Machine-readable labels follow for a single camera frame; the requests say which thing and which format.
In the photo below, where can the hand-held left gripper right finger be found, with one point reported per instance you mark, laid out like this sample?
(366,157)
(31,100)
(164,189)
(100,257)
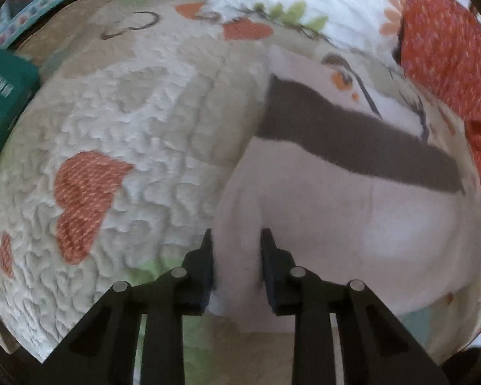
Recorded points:
(267,276)

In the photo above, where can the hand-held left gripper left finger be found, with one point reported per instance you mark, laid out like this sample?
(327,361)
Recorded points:
(206,272)

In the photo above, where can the white garment with grey band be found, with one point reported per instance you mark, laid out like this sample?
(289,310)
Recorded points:
(324,208)

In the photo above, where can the quilted heart print bedspread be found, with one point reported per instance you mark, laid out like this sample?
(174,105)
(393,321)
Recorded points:
(144,120)

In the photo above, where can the teal printed bag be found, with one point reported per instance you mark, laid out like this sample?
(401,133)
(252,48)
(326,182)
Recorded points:
(4,96)

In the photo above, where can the red dotted pillow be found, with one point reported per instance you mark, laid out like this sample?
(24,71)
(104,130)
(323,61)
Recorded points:
(445,48)

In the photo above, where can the long light blue box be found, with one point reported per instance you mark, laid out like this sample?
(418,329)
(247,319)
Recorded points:
(28,10)

